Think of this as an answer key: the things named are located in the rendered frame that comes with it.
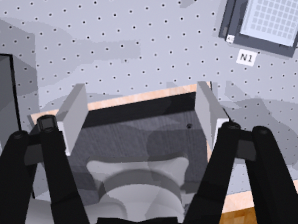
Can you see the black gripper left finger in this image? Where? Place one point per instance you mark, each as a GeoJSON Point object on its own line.
{"type": "Point", "coordinates": [16, 182]}

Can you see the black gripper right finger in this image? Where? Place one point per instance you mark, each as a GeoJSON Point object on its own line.
{"type": "Point", "coordinates": [274, 194]}

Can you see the white label with black text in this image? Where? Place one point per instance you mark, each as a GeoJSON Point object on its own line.
{"type": "Point", "coordinates": [246, 57]}

